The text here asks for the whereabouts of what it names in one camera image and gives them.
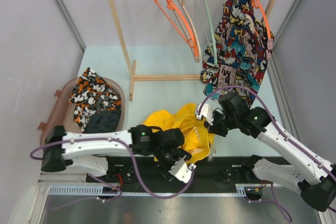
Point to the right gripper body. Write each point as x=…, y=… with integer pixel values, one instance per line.
x=221, y=123

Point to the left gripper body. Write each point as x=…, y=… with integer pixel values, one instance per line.
x=167, y=158

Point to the yellow shorts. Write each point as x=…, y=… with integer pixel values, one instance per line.
x=197, y=140

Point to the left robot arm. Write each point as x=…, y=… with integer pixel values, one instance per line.
x=89, y=152

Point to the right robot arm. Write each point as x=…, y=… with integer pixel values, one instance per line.
x=309, y=175

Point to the comic print shorts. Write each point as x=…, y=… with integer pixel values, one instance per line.
x=243, y=51

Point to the camouflage orange shorts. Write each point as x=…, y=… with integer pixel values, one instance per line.
x=93, y=98

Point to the beige wooden hanger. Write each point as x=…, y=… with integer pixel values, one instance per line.
x=186, y=28

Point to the mint green hanger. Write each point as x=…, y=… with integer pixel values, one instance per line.
x=209, y=36

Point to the orange hanger left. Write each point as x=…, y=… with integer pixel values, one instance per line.
x=169, y=6

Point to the dark navy garment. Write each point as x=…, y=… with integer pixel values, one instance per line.
x=103, y=122

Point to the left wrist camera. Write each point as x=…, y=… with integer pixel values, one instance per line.
x=182, y=171

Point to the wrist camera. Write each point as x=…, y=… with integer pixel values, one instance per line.
x=182, y=171
x=204, y=112

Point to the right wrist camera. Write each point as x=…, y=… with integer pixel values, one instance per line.
x=204, y=112

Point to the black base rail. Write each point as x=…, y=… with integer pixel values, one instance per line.
x=221, y=175

